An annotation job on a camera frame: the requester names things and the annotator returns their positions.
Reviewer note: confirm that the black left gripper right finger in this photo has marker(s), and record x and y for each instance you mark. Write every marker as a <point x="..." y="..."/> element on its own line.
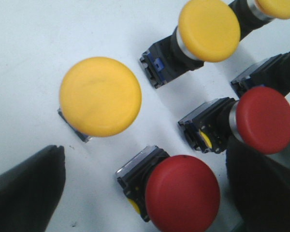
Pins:
<point x="260" y="188"/>

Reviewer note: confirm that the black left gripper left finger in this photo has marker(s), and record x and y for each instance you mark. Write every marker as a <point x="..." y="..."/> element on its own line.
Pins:
<point x="31" y="191"/>

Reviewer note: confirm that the green conveyor belt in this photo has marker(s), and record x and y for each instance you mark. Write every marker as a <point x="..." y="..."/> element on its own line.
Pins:
<point x="240" y="227"/>

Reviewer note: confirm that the red mushroom push button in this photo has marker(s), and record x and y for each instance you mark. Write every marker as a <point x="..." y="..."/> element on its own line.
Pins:
<point x="273" y="72"/>
<point x="260" y="119"/>
<point x="176" y="193"/>

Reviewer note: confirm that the yellow mushroom push button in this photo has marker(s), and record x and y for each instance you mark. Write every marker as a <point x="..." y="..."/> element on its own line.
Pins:
<point x="99" y="97"/>
<point x="254" y="14"/>
<point x="207" y="31"/>

